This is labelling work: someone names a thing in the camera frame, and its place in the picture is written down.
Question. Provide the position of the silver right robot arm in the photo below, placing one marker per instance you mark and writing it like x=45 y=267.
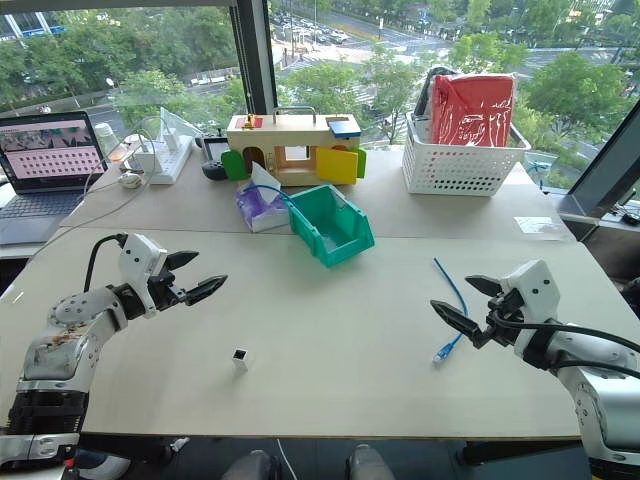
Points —
x=600 y=390

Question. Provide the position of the wooden lock box toy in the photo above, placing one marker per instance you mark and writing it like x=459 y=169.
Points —
x=295 y=135

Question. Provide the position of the red plastic bag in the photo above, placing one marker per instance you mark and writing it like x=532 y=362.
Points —
x=470 y=110

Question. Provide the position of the green plastic bin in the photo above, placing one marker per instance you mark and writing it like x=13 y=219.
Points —
x=305 y=225

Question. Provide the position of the clear plastic cup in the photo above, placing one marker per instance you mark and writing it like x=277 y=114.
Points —
x=105 y=135

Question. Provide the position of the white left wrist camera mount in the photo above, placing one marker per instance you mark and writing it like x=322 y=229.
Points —
x=140 y=255

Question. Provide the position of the black window pillar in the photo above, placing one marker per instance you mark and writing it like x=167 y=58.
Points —
x=252 y=55

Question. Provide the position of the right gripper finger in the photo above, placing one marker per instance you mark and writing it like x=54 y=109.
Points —
x=487 y=286
x=457 y=317

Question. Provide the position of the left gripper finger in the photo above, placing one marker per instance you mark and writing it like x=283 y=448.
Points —
x=207 y=289
x=182 y=260

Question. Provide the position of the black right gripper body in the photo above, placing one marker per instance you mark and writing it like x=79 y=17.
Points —
x=504 y=322

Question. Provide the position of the white power strip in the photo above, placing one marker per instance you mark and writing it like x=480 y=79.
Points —
x=170 y=165

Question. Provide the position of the open laptop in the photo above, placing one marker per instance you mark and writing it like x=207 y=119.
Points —
x=45 y=150

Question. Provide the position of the black item behind red bag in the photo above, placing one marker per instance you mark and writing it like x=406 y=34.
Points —
x=425 y=95

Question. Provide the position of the grey rounded shape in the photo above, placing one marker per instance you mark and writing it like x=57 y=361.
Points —
x=250 y=465
x=370 y=462

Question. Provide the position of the white perforated plastic basket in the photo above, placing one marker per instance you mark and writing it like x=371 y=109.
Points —
x=450 y=170

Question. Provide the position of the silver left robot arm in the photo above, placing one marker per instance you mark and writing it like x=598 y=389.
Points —
x=75 y=310

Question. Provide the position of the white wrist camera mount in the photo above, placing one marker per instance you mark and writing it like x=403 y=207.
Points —
x=140 y=255
x=535 y=285

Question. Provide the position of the small white round object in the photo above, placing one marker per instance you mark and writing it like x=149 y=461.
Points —
x=131 y=179

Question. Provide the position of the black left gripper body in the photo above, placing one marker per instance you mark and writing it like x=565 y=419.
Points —
x=162 y=292

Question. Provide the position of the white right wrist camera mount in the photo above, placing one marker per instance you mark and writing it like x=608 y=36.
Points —
x=535 y=285

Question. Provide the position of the white and blue shoe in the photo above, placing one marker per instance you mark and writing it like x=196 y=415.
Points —
x=102 y=465

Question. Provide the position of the clear plastic sleeve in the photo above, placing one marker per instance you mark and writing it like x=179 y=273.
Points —
x=540 y=227

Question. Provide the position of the small white cube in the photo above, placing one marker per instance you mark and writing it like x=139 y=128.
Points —
x=240 y=361

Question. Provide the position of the black handheld controller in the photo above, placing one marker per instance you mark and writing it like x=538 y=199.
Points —
x=216 y=160

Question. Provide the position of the purple tissue pack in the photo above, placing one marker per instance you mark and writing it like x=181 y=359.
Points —
x=255 y=210

